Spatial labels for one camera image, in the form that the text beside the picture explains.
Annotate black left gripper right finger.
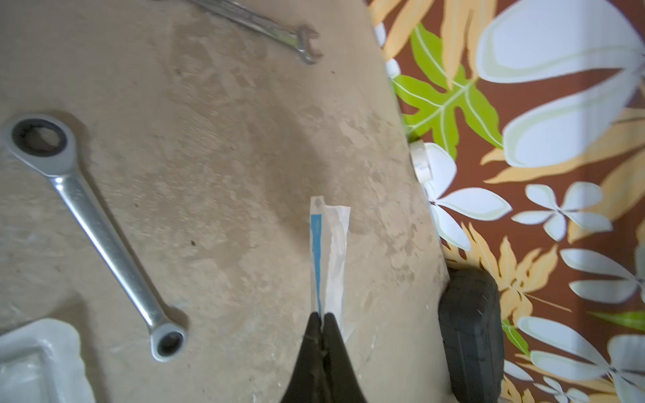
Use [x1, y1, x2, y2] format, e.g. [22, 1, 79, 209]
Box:
[322, 313, 367, 403]

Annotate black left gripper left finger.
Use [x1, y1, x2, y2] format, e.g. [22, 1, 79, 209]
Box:
[281, 312, 325, 403]

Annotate white gauze packet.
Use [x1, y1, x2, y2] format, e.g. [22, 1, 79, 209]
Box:
[1, 318, 96, 402]
[309, 196, 351, 332]

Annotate silver open-end wrench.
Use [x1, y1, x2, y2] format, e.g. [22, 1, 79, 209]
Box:
[193, 0, 323, 65]

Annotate black hard case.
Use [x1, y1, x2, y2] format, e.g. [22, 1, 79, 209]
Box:
[438, 268, 505, 402]

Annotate clear tape roll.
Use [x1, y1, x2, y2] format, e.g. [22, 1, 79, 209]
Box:
[409, 140, 433, 185]

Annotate silver ratchet wrench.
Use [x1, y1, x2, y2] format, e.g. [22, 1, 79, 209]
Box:
[1, 114, 188, 363]

